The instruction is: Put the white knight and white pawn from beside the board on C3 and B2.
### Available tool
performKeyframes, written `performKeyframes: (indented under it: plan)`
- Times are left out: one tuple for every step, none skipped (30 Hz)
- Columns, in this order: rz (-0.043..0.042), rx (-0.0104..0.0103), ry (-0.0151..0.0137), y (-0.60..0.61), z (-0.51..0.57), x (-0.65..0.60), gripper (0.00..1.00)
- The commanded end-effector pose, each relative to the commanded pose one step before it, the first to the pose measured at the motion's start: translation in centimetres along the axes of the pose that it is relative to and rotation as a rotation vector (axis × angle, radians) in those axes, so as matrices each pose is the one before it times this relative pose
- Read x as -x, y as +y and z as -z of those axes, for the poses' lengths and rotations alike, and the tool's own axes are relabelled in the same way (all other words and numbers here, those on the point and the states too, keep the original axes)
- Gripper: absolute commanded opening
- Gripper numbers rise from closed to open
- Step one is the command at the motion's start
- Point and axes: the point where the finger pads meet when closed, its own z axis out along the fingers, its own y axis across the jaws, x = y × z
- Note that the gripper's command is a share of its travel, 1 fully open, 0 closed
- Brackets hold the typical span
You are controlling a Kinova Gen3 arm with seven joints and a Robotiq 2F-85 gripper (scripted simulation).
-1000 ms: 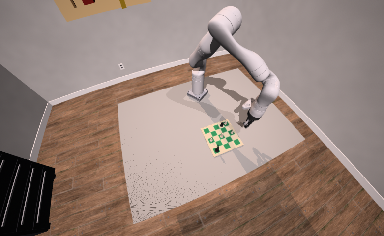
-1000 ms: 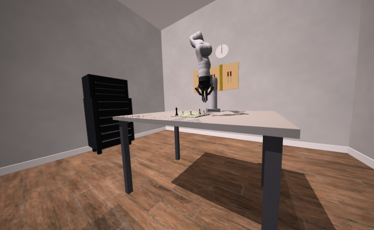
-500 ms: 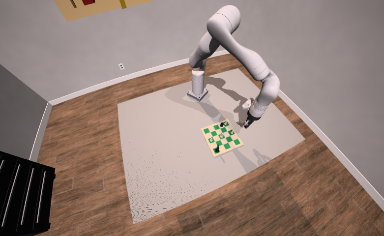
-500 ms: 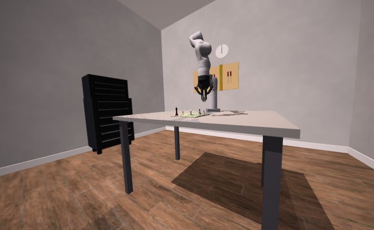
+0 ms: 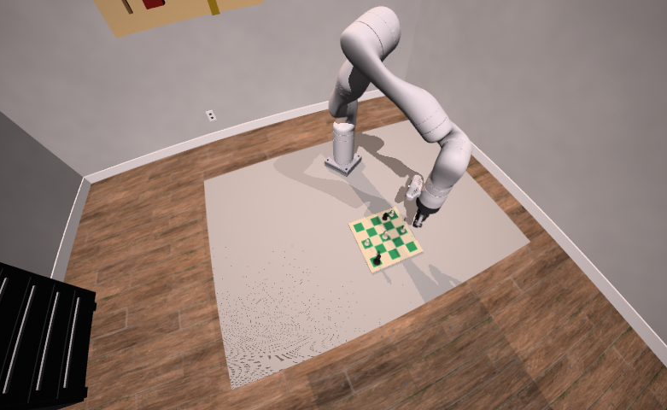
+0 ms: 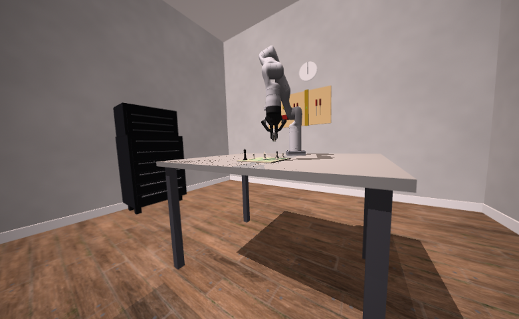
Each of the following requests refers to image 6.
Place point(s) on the green and cream chessboard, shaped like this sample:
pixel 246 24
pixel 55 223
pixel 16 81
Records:
pixel 261 160

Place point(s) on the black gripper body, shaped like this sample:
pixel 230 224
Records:
pixel 273 112

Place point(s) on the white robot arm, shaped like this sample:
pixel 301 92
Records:
pixel 280 92

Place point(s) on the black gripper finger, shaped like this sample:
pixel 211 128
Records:
pixel 276 130
pixel 263 122

